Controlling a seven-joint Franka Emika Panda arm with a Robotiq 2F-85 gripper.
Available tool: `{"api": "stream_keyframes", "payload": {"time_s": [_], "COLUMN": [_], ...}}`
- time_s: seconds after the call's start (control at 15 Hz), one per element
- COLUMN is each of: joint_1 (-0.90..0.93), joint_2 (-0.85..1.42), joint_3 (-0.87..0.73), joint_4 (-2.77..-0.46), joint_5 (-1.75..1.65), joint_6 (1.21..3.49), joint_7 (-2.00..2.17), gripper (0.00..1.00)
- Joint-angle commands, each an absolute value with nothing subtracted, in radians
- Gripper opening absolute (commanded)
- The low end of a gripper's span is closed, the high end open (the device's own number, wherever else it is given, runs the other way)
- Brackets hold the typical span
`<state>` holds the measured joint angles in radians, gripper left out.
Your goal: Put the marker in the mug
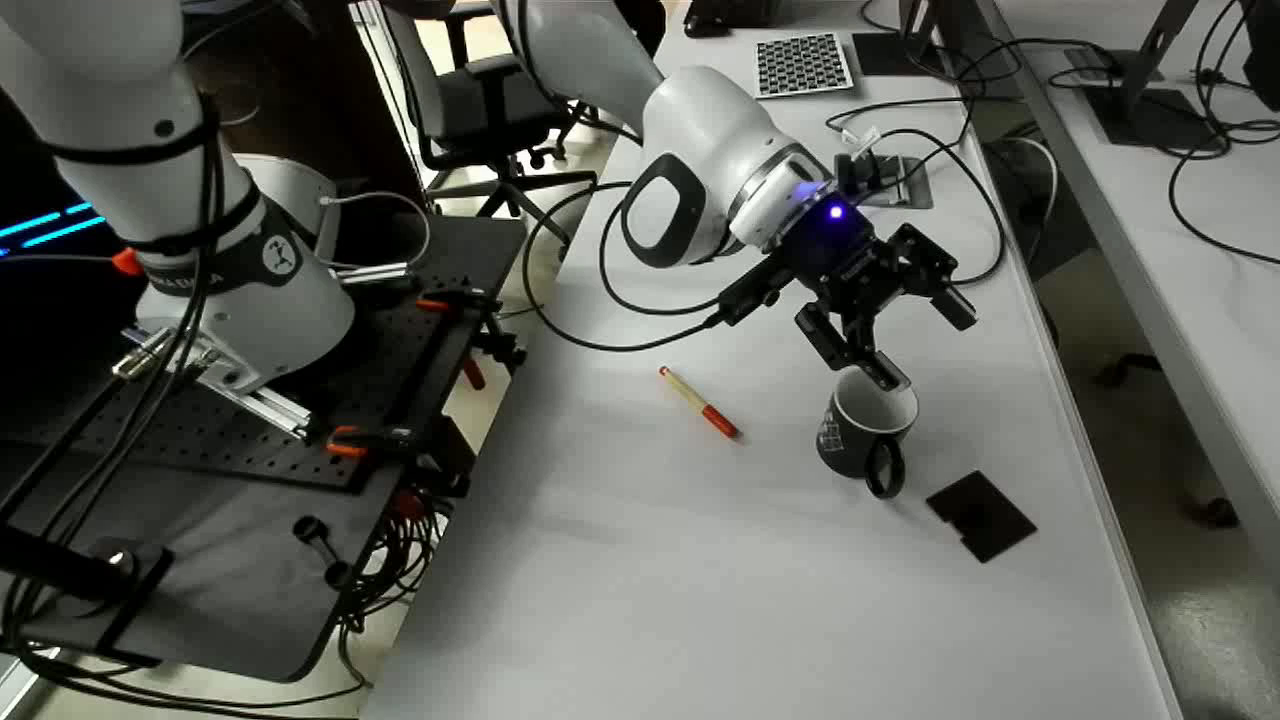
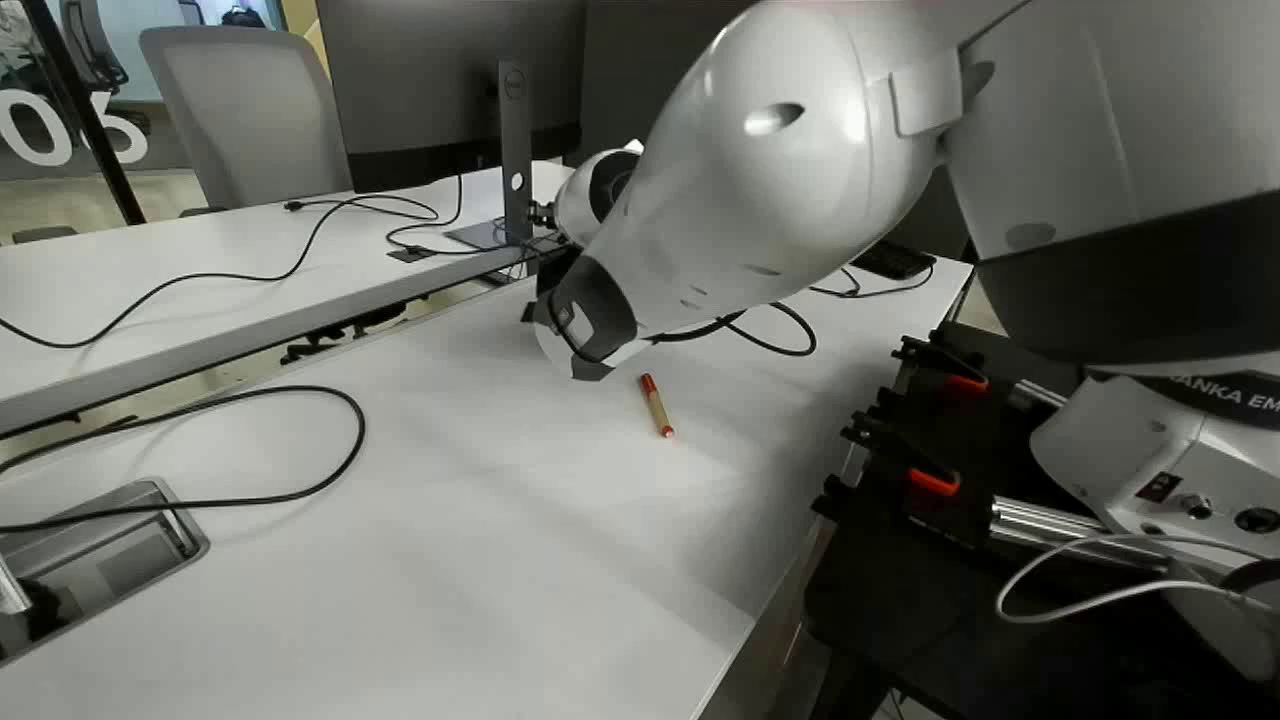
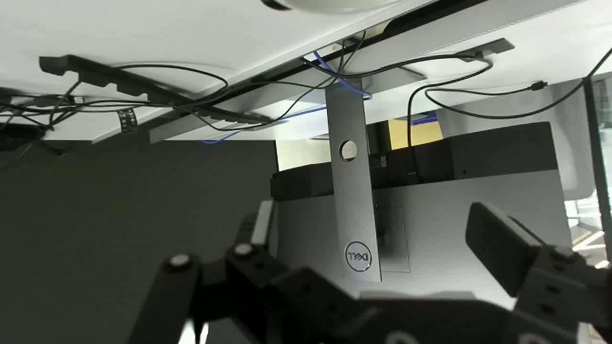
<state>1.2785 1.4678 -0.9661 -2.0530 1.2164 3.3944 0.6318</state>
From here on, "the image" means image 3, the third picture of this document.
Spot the thin blue cable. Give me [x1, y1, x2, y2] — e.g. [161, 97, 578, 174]
[200, 49, 376, 147]

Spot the black striped cable strap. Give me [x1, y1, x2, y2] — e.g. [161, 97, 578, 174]
[116, 107, 140, 133]

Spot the black cables and power strip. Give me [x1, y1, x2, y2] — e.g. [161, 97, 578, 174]
[0, 61, 334, 135]

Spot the silver monitor stand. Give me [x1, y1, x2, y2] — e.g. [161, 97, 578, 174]
[150, 63, 429, 283]

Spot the grey Dell monitor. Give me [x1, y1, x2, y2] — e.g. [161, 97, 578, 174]
[270, 120, 576, 302]

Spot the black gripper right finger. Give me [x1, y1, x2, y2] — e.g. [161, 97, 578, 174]
[466, 200, 612, 344]

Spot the black vertical pole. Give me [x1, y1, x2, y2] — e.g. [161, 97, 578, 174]
[584, 74, 612, 256]

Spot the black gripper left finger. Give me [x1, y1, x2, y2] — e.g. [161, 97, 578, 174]
[127, 198, 360, 344]

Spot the black flat desk plate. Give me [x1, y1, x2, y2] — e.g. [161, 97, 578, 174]
[458, 36, 517, 63]

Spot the black toothed cable chain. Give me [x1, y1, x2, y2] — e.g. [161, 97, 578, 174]
[39, 53, 276, 128]

